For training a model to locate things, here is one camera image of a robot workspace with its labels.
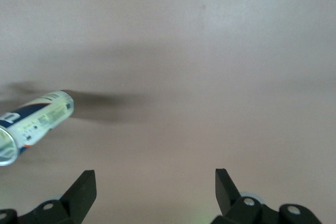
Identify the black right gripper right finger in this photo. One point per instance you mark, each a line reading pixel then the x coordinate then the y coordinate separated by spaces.
pixel 236 205

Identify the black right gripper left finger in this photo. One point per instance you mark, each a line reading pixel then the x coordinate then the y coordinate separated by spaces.
pixel 76 203

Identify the Wilson tennis ball can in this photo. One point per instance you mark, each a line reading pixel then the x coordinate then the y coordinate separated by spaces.
pixel 39 119

